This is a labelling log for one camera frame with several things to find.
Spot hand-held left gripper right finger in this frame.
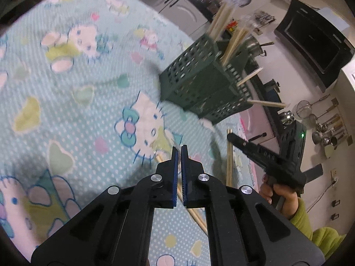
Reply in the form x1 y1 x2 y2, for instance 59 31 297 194
181 145 325 266

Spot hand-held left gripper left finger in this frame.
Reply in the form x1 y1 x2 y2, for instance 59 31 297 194
31 147 178 266

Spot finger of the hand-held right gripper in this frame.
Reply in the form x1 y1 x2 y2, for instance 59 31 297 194
227 132 281 173

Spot bamboo chopstick pair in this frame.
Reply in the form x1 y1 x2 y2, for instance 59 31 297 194
155 155 209 235
236 67 264 86
226 128 233 188

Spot green plastic utensil basket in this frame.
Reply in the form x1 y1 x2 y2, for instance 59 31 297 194
159 33 264 126

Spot pile of chopsticks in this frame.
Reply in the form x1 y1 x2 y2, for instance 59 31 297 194
220 19 259 66

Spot bundle of chopsticks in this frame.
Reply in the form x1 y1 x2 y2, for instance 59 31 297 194
206 0 237 41

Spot person's right forearm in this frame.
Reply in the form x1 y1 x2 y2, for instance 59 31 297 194
288 197 348 261

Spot row of hanging kitchen utensils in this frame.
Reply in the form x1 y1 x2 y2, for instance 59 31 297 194
295 95 350 159

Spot person's right hand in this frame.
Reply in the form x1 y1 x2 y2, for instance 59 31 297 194
259 176 299 220

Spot pink blanket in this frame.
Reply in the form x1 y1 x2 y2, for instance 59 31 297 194
237 110 263 192

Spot small steel cup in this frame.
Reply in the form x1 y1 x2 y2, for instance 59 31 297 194
278 110 295 124

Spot large steel pot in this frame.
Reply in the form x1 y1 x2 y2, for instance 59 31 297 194
243 35 274 59

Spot cartoon cat printed blanket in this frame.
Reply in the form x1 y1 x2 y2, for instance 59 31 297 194
0 0 267 266

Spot black range hood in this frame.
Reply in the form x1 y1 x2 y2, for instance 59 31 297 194
274 0 355 92

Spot wooden-handled kitchen tool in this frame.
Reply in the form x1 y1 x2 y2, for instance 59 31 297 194
246 99 287 109

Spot wall power sockets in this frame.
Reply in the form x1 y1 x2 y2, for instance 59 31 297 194
331 168 341 220

